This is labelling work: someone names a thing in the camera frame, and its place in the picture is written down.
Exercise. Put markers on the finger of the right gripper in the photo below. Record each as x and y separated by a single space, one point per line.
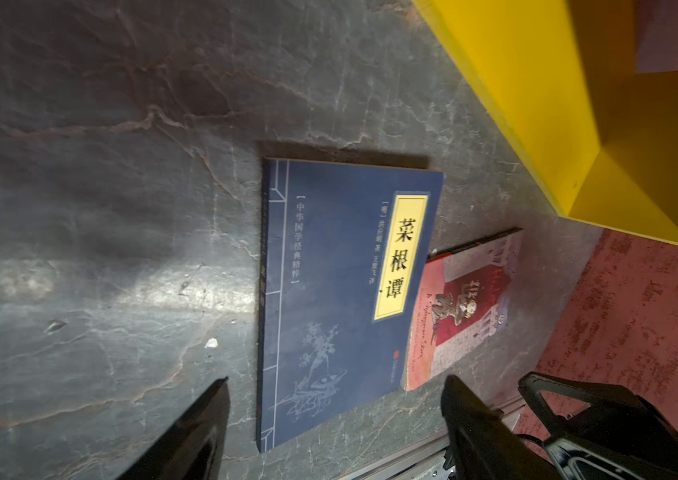
601 431

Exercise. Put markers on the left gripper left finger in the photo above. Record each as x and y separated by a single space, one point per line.
192 448

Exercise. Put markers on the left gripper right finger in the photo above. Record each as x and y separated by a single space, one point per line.
482 447

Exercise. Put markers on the blue book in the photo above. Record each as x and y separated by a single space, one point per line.
343 250

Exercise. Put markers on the red pink picture book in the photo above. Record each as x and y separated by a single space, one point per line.
462 300

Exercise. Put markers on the yellow pink blue bookshelf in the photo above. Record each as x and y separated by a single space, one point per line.
586 94

